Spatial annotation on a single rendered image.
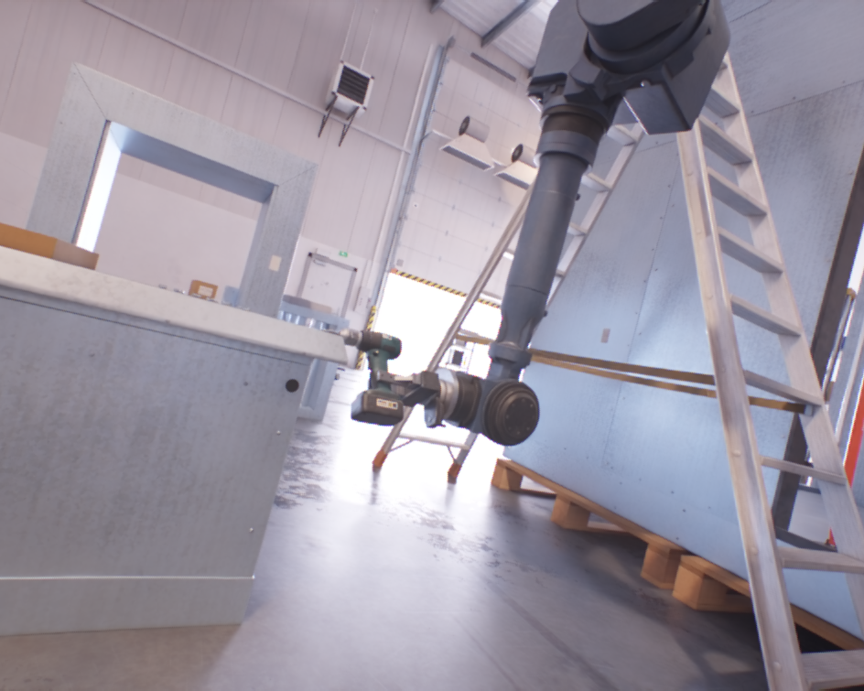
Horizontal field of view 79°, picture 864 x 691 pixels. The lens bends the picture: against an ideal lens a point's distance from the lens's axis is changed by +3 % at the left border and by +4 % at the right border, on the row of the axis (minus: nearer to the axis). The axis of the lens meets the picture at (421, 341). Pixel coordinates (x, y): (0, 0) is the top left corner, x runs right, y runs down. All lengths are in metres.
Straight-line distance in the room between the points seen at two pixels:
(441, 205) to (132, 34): 6.54
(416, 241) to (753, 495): 10.73
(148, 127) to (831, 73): 3.03
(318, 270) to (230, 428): 10.02
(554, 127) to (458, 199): 10.96
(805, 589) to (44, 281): 2.30
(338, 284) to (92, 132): 8.50
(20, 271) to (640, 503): 2.40
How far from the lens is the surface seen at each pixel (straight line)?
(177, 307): 1.06
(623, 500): 2.73
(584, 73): 1.47
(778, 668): 1.55
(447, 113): 12.78
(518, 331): 1.41
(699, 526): 2.50
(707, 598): 2.44
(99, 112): 3.13
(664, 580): 2.49
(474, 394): 1.33
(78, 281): 1.06
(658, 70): 1.49
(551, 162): 1.51
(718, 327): 1.69
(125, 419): 1.12
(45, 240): 1.77
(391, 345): 1.27
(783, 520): 2.40
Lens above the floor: 0.65
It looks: 2 degrees up
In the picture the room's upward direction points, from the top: 15 degrees clockwise
